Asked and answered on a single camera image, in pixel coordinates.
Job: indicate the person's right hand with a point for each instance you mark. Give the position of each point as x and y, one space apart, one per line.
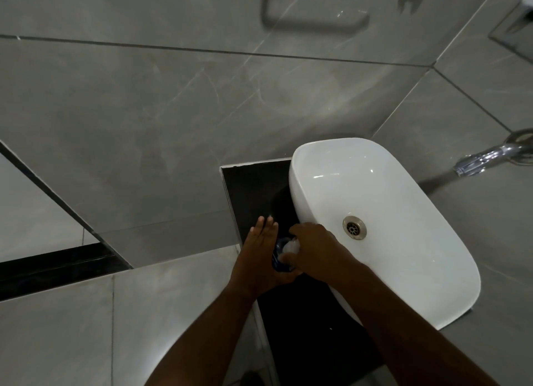
320 252

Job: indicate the person's left hand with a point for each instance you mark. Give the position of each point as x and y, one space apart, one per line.
254 265

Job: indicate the person's left fingers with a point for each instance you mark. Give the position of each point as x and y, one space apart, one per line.
263 231

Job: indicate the person's right fingers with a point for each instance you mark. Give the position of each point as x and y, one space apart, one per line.
296 243

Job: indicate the blue bottle with white cap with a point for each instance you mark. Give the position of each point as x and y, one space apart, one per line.
284 252

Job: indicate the person's right forearm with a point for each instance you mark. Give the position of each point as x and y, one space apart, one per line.
408 331

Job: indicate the person's left forearm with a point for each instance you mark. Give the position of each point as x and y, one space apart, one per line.
200 340

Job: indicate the metal sink drain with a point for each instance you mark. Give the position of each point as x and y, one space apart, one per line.
354 227

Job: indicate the black countertop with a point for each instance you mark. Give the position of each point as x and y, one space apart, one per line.
291 315

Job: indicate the white ceramic wash basin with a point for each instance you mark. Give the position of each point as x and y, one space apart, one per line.
387 227

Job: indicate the chrome wall faucet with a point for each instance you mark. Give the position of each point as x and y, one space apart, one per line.
493 153

